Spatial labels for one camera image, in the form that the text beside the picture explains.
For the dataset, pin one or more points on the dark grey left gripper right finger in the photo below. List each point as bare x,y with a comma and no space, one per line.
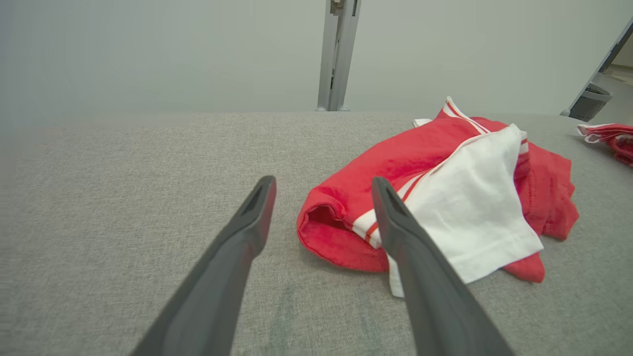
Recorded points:
425,277

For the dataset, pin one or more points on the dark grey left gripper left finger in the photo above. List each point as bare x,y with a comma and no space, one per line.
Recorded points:
222,267

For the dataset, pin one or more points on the red jersey with white sleeves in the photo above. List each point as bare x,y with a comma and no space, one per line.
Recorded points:
395,153

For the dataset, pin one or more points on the red Bulls shorts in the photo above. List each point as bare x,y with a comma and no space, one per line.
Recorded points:
613,136

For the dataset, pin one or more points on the grey waste bin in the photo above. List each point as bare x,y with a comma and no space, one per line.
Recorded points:
591,104

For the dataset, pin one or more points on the grey partition post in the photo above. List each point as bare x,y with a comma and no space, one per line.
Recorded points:
339,54

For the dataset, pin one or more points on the grey slanted partition frame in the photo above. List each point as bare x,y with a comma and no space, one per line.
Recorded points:
610,54

